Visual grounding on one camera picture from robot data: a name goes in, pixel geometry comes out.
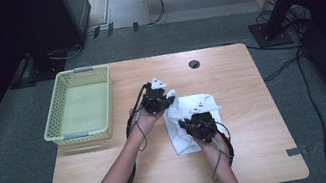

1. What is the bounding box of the grey floor cable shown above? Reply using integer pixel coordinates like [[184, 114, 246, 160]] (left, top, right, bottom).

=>
[[47, 41, 89, 64]]

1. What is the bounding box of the person's left hand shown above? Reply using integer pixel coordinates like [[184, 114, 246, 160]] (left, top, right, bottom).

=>
[[128, 102, 170, 139]]

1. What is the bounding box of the person's right hand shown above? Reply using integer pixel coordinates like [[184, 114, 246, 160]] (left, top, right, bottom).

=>
[[192, 130, 229, 169]]

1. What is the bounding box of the tangle of black cables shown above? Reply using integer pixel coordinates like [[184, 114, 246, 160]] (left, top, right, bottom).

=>
[[252, 1, 315, 43]]

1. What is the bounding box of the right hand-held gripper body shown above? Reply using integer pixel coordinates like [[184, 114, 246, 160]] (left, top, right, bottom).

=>
[[185, 98, 229, 146]]

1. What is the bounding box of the green plastic basket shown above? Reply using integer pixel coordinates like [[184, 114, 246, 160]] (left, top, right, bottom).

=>
[[32, 62, 122, 151]]

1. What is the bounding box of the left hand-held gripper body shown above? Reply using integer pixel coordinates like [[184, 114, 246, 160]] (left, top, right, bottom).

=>
[[137, 75, 174, 117]]

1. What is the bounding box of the black table cable grommet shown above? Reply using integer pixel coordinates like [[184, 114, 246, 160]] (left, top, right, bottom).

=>
[[187, 59, 201, 71]]

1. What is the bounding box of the long black floor cable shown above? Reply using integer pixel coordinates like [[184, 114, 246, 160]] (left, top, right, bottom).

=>
[[293, 44, 326, 183]]

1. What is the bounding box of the black cabinet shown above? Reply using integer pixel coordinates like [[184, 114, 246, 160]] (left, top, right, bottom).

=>
[[0, 0, 104, 92]]

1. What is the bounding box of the white t-shirt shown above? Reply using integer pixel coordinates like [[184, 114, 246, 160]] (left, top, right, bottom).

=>
[[159, 81, 231, 158]]

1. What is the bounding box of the thin black floor cable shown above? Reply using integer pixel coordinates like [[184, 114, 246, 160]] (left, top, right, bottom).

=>
[[245, 35, 306, 58]]

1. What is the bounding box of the short black floor cable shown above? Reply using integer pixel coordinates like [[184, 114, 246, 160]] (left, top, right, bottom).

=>
[[261, 55, 304, 84]]

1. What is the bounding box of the grey tape strip on table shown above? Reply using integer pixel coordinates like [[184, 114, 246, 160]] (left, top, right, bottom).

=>
[[285, 144, 310, 158]]

